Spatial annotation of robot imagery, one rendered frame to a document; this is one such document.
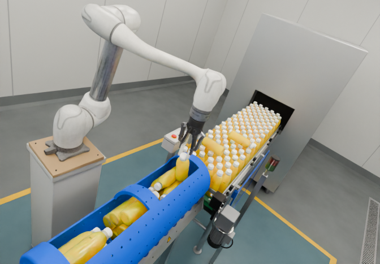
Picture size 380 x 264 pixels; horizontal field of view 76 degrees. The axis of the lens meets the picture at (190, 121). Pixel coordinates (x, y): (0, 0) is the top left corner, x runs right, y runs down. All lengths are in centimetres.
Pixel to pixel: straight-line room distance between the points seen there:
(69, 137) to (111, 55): 49
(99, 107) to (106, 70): 24
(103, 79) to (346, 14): 451
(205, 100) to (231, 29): 500
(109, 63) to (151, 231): 85
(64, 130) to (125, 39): 61
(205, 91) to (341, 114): 447
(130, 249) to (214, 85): 70
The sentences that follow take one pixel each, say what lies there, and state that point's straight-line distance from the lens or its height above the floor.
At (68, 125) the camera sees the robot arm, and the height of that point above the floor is 124.
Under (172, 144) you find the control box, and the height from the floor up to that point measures 107.
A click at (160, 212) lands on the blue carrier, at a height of 120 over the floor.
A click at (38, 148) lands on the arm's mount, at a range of 162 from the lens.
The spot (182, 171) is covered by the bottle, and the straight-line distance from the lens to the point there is 129.
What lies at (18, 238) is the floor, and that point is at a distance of 249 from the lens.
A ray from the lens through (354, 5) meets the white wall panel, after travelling 528.
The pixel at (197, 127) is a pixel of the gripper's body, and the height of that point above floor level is 152.
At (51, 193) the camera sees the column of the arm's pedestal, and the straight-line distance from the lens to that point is 162.
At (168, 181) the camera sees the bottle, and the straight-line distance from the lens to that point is 136.
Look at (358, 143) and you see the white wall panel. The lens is 543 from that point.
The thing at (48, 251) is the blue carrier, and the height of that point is 123.
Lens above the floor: 206
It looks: 29 degrees down
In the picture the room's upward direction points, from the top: 20 degrees clockwise
